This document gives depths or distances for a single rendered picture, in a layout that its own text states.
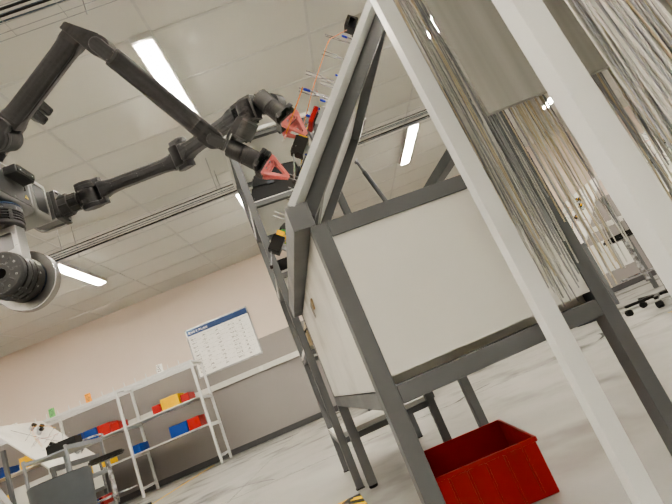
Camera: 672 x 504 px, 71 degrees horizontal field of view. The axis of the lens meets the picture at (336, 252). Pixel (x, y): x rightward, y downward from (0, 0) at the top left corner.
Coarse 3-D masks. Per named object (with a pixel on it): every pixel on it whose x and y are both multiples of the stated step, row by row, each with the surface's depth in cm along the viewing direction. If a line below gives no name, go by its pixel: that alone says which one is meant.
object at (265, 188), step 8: (288, 168) 258; (296, 168) 259; (256, 184) 253; (264, 184) 254; (272, 184) 254; (280, 184) 254; (288, 184) 255; (256, 192) 251; (264, 192) 252; (272, 192) 252; (280, 192) 253; (256, 200) 250
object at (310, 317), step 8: (304, 296) 180; (304, 304) 191; (304, 312) 204; (312, 312) 172; (312, 320) 182; (312, 328) 194; (320, 328) 165; (312, 336) 207; (320, 336) 175; (320, 344) 185; (320, 352) 198; (328, 352) 168; (320, 360) 211; (328, 360) 178; (328, 368) 189; (336, 368) 161; (328, 376) 201; (336, 376) 170; (336, 384) 180; (336, 392) 192; (344, 392) 163
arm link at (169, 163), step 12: (168, 156) 178; (144, 168) 177; (156, 168) 177; (168, 168) 178; (84, 180) 175; (96, 180) 177; (108, 180) 176; (120, 180) 177; (132, 180) 177; (144, 180) 180; (108, 192) 177; (96, 204) 176
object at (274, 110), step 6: (270, 102) 145; (276, 102) 146; (270, 108) 145; (276, 108) 145; (282, 108) 142; (288, 108) 143; (270, 114) 146; (276, 114) 142; (282, 114) 142; (276, 120) 144; (276, 126) 148
